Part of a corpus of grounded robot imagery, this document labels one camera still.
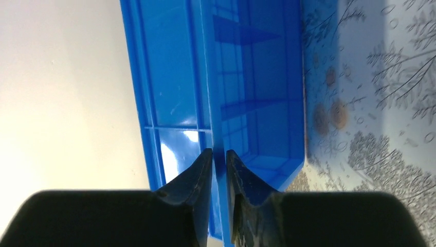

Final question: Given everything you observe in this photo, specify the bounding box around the floral table mat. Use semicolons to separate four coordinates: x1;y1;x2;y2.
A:
288;1;435;246

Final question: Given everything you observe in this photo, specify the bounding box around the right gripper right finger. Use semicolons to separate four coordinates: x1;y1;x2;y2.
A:
226;150;426;246

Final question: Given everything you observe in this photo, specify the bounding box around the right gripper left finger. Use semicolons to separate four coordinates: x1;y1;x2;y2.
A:
1;148;213;246

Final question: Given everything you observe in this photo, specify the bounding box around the blue divided plastic tray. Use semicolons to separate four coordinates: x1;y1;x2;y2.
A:
119;0;339;247

